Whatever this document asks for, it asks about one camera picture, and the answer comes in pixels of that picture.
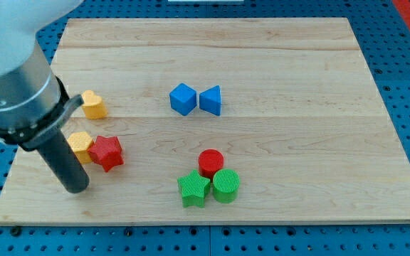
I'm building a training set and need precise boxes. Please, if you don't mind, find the wooden board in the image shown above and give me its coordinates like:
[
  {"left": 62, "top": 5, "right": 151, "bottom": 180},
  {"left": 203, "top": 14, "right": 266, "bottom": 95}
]
[{"left": 0, "top": 18, "right": 410, "bottom": 226}]

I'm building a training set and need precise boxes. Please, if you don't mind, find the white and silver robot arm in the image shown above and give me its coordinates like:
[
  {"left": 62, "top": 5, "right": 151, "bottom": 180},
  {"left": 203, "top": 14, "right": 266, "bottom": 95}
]
[{"left": 0, "top": 0, "right": 83, "bottom": 151}]

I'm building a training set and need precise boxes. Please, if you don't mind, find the blue triangle block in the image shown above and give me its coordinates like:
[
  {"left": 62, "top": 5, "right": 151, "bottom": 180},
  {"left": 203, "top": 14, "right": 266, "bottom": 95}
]
[{"left": 199, "top": 85, "right": 221, "bottom": 116}]

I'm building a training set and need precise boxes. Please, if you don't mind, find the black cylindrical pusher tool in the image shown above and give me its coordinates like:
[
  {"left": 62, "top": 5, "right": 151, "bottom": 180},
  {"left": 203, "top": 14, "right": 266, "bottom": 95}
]
[{"left": 37, "top": 132, "right": 90, "bottom": 193}]

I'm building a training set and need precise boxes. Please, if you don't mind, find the blue cube block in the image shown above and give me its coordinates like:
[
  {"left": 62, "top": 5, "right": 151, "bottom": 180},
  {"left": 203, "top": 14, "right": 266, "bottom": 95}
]
[{"left": 169, "top": 83, "right": 196, "bottom": 116}]

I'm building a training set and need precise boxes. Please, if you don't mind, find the red cylinder block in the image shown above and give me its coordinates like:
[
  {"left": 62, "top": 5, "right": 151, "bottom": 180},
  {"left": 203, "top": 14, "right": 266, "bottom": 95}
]
[{"left": 198, "top": 149, "right": 224, "bottom": 180}]

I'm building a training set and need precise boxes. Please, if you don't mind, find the yellow hexagon block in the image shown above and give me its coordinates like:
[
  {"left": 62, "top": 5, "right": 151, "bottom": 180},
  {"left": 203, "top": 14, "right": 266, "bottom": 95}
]
[{"left": 67, "top": 132, "right": 94, "bottom": 164}]

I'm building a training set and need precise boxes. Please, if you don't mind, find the red star block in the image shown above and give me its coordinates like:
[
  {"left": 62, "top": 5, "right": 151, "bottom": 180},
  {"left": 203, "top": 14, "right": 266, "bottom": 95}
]
[{"left": 87, "top": 136, "right": 124, "bottom": 173}]

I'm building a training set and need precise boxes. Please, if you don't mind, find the green cylinder block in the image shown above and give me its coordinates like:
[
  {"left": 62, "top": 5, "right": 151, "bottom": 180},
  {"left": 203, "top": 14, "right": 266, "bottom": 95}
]
[{"left": 213, "top": 169, "right": 240, "bottom": 203}]

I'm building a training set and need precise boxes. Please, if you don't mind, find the yellow heart block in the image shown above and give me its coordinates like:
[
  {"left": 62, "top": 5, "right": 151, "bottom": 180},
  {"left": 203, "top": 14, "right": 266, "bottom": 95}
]
[{"left": 81, "top": 90, "right": 107, "bottom": 119}]

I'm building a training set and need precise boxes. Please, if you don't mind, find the green star block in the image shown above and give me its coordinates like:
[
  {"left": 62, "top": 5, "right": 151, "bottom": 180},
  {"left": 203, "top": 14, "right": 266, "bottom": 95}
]
[{"left": 177, "top": 169, "right": 211, "bottom": 208}]

